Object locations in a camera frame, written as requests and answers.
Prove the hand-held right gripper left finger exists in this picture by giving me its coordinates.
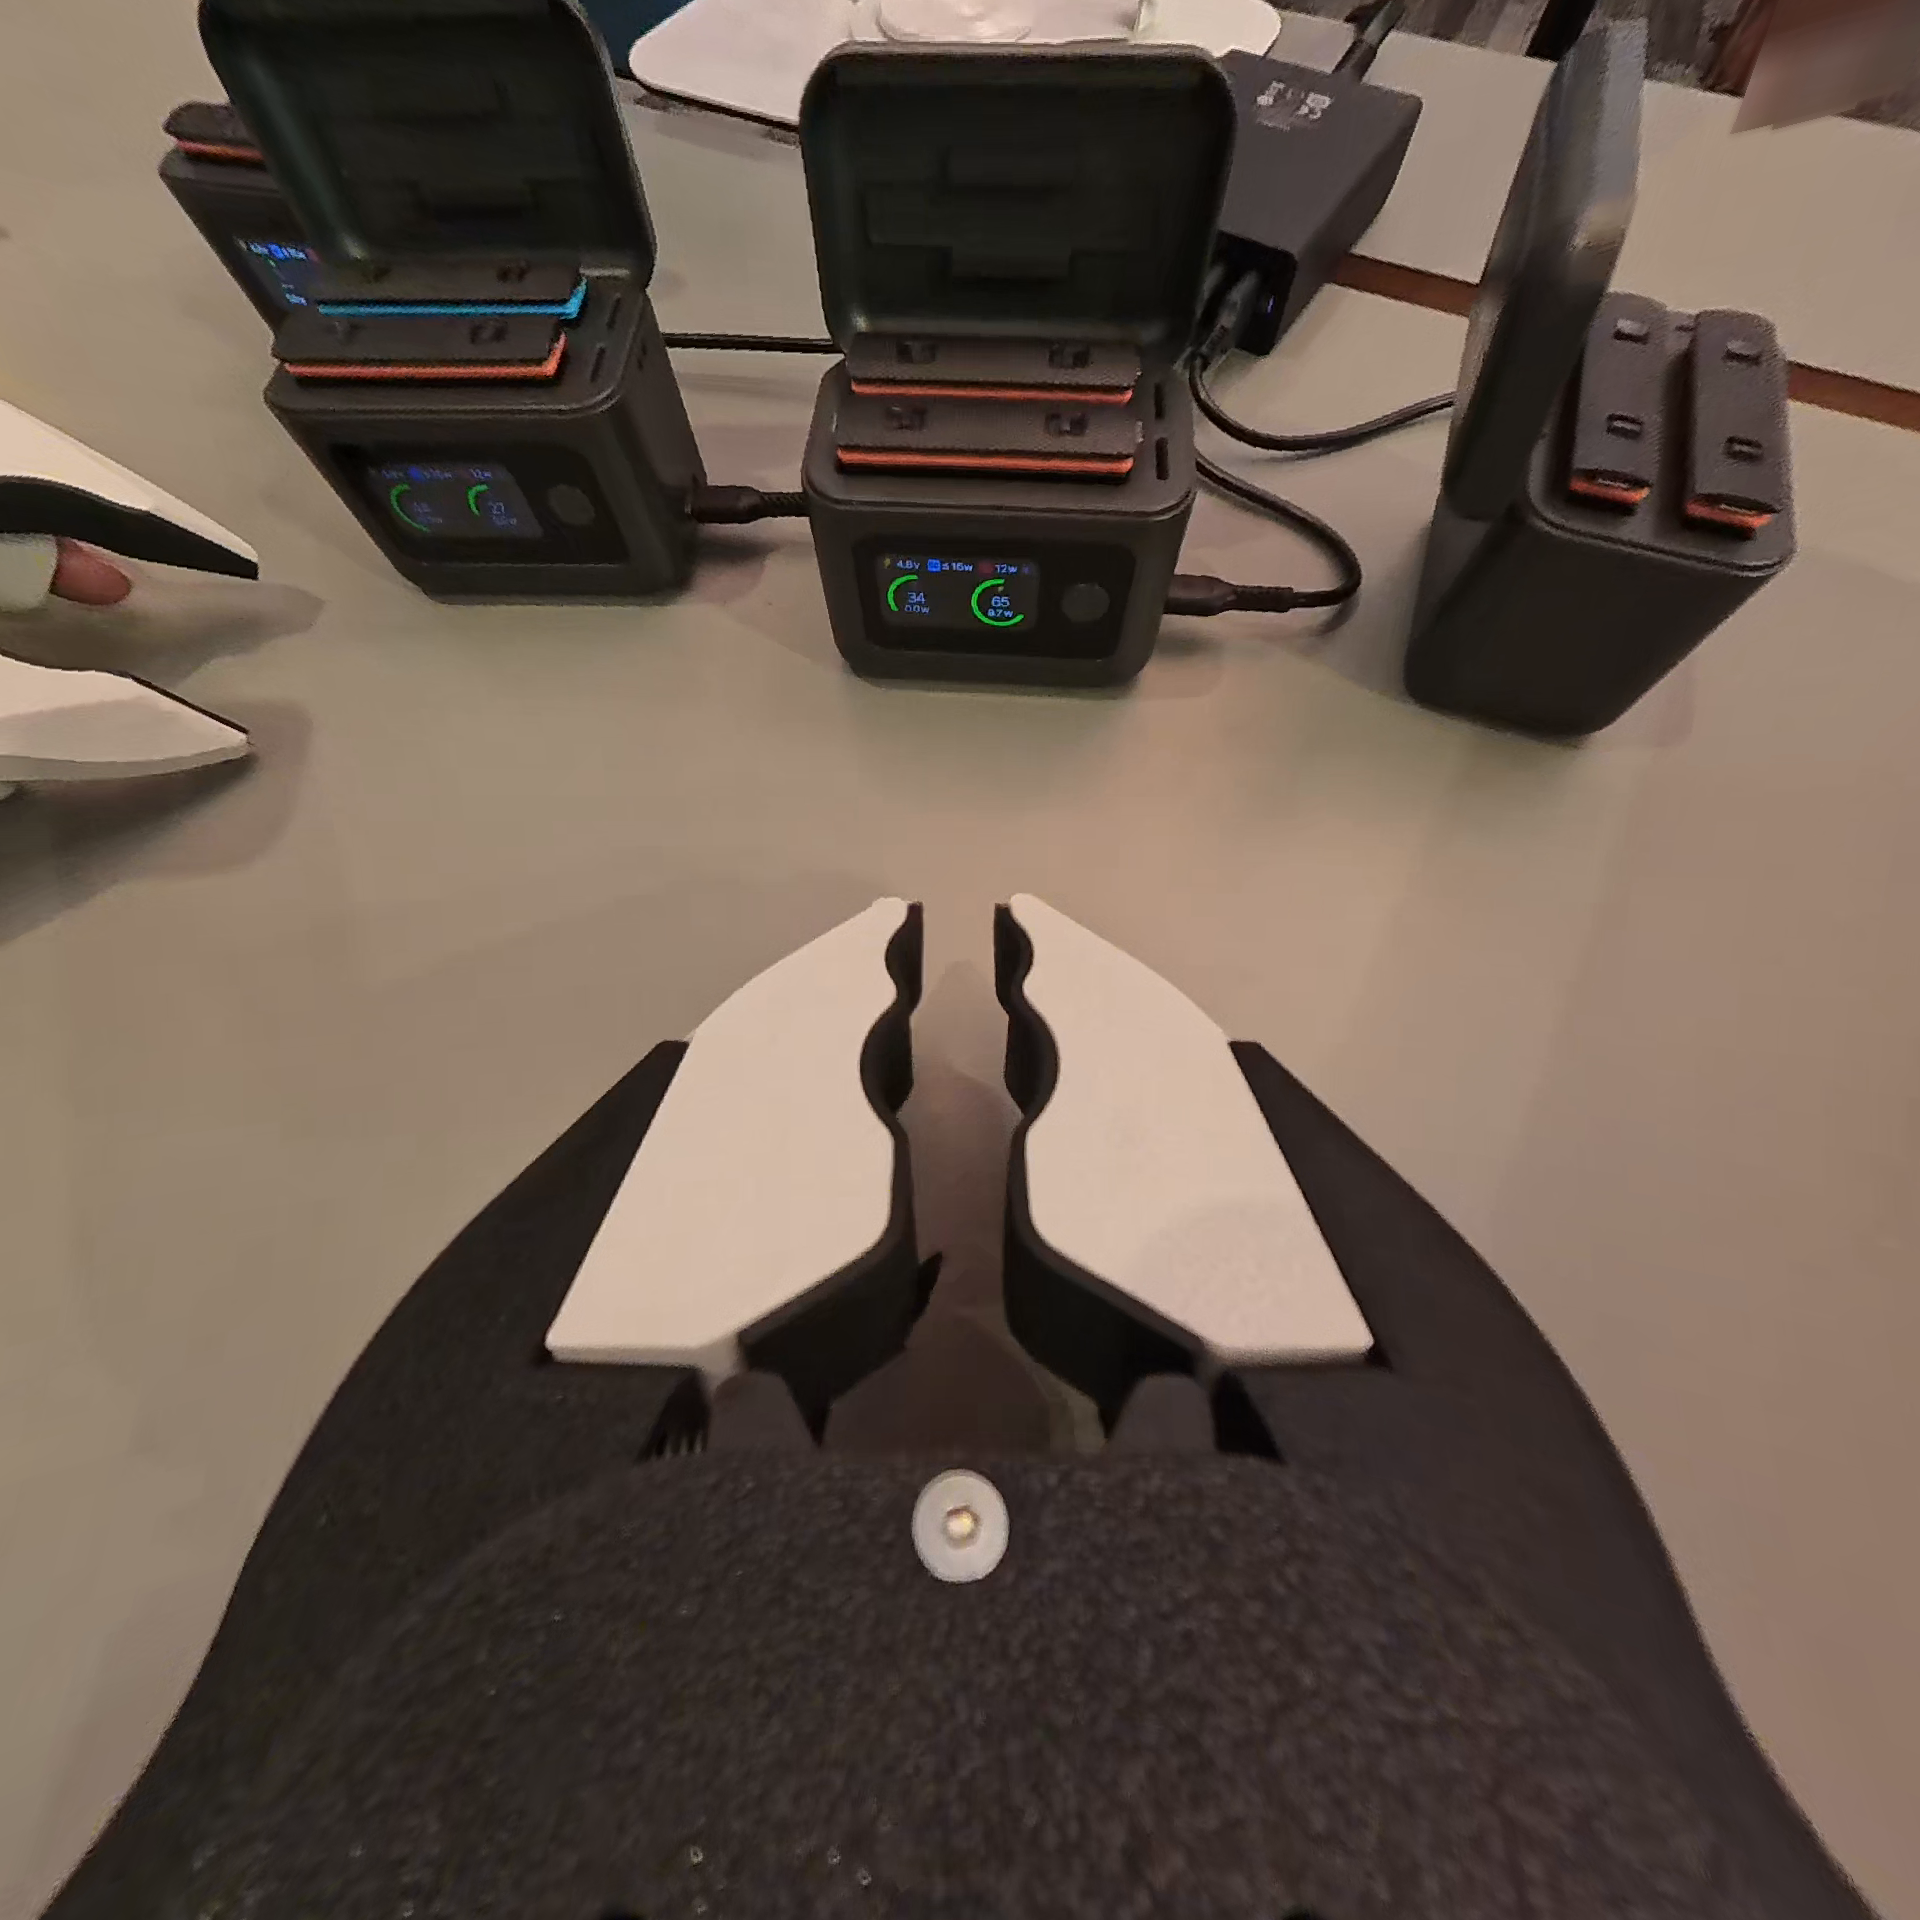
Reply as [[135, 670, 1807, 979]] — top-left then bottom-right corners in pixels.
[[543, 896, 941, 1444]]

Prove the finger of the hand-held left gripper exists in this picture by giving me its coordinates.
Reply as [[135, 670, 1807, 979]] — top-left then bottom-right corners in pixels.
[[0, 398, 259, 586], [0, 668, 254, 798]]

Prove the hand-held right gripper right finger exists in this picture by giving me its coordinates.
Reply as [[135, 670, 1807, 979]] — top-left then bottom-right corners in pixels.
[[991, 892, 1378, 1448]]

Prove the dark grey battery charging case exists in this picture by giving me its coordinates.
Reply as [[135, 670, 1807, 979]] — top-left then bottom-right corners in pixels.
[[799, 42, 1239, 687], [157, 102, 323, 325], [193, 0, 710, 606], [1401, 18, 1798, 741]]

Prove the black battery blue trim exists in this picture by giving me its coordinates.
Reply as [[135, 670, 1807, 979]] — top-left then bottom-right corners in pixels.
[[310, 267, 586, 325]]

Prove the white table mat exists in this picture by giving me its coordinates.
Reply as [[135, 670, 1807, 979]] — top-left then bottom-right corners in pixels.
[[630, 0, 1285, 126]]

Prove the dark grey multiport power adapter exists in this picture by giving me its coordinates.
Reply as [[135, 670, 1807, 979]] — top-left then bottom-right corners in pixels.
[[1199, 47, 1423, 358]]

